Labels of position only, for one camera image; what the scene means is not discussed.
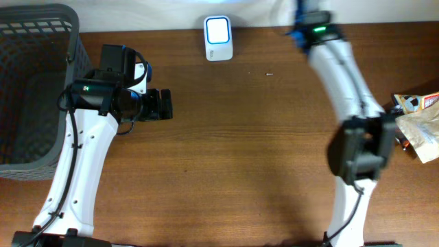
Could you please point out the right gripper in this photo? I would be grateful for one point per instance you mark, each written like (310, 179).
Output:
(389, 134)

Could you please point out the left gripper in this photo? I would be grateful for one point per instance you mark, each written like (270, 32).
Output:
(164, 103)

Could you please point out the yellow wet wipes pack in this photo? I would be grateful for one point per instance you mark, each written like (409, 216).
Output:
(414, 103)

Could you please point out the beige kraft paper pouch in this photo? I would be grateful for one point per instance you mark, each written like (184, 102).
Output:
(421, 130)

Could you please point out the black and red snack packet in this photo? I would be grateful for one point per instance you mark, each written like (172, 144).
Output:
(397, 111)

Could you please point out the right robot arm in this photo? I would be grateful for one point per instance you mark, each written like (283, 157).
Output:
(363, 142)

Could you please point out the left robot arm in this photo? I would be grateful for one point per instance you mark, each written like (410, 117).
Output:
(96, 105)

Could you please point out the white barcode scanner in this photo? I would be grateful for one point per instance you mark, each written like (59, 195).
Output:
(218, 38)

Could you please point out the dark grey plastic basket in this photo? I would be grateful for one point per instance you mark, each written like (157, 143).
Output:
(41, 53)

